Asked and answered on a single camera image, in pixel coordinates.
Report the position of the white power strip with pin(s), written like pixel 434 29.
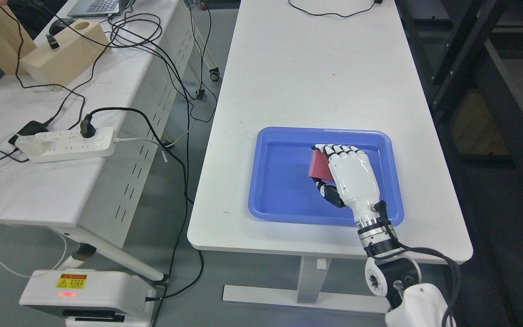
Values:
pixel 66 145

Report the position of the silver laptop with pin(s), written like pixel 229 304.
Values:
pixel 98 8

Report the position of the blue plastic tray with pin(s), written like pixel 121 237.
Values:
pixel 281 190

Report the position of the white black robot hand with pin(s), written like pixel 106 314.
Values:
pixel 355 183

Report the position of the pink cube block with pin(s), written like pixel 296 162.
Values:
pixel 319 167

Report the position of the white floor device box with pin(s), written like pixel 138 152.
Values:
pixel 90 298

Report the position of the white folding side table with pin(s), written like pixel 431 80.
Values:
pixel 88 188

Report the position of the light wooden box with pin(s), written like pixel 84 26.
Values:
pixel 79 46

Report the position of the black metal shelf right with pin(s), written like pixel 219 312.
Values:
pixel 469 55

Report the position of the white standing desk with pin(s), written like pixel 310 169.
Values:
pixel 286 68

